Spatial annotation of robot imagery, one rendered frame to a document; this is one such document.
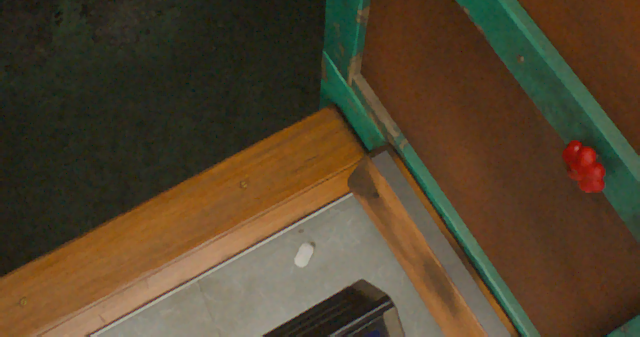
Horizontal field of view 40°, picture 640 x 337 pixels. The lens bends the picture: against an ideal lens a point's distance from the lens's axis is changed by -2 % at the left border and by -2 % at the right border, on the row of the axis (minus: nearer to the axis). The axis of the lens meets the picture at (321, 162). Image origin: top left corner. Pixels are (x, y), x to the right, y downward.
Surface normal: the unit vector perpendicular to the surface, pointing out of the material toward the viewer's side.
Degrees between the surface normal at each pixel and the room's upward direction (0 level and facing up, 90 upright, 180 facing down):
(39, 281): 0
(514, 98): 91
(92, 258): 0
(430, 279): 66
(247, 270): 0
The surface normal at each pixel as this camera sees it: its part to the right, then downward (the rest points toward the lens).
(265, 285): 0.03, -0.39
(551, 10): -0.86, 0.46
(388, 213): -0.78, 0.27
